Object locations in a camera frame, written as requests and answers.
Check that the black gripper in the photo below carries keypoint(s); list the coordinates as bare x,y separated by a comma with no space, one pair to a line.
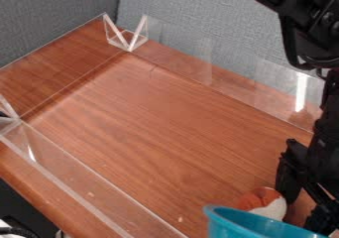
310,168

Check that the red and white toy mushroom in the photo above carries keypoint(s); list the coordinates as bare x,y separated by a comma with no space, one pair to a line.
265,202

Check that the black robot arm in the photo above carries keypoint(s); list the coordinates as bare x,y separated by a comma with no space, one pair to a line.
310,34

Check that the blue plastic bowl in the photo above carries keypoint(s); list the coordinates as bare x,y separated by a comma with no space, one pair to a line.
233,223

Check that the clear acrylic back barrier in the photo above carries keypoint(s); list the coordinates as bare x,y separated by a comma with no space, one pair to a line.
277,89

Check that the clear acrylic barrier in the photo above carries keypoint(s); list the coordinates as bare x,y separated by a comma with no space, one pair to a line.
82,201
277,89

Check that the clear acrylic front barrier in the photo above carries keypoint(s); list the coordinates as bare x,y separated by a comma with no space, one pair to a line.
82,201

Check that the black and white corner object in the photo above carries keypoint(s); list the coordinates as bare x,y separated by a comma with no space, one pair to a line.
20,214

